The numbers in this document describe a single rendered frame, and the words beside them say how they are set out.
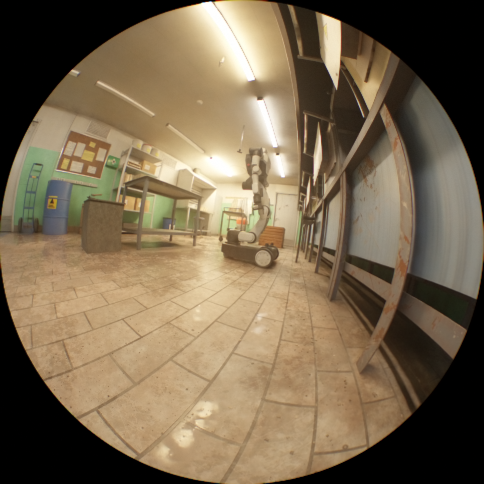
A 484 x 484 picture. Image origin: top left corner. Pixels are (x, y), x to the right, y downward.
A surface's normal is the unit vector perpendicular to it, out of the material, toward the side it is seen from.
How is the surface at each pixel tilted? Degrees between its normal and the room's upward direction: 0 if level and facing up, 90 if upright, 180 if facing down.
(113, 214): 90
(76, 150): 90
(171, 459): 0
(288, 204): 90
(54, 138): 90
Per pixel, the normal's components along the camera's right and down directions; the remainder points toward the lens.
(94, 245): 0.93, 0.15
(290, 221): -0.34, 0.02
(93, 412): 0.13, -0.99
